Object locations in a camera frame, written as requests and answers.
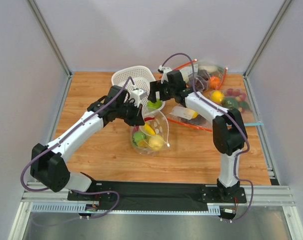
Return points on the green fake apple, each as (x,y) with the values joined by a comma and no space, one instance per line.
(155,105)

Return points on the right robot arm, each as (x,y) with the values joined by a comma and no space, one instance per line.
(228,130)

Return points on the clear dotted zip bag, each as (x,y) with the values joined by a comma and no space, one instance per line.
(161,127)

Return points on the zip bag red seal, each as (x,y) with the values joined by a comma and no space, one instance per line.
(188,118)
(208,76)

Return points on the middle zip bag red seal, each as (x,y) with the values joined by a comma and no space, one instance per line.
(188,118)

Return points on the right zip bag blue seal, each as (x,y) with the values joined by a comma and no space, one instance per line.
(235,98)

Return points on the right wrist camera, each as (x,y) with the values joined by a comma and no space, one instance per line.
(164,70)

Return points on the yellow fake pear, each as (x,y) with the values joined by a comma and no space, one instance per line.
(156,142)

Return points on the red fake chili pepper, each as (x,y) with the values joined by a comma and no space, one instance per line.
(149,118)

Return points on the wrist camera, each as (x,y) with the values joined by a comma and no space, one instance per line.
(164,70)
(138,96)

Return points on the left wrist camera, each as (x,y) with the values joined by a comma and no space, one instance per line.
(138,96)

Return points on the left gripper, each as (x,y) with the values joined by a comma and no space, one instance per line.
(135,114)

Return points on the green fake fruit black stripe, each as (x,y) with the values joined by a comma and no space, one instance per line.
(137,137)

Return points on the white perforated plastic basket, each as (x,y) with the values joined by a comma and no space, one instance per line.
(141,76)

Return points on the yellow fake banana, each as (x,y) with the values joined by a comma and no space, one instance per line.
(148,129)

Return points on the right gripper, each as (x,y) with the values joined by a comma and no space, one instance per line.
(158,88)

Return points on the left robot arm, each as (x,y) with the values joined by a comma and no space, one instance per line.
(49,162)

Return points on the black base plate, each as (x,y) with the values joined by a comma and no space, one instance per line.
(148,196)

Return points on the back zip bag red seal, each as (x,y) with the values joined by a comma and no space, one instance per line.
(208,76)

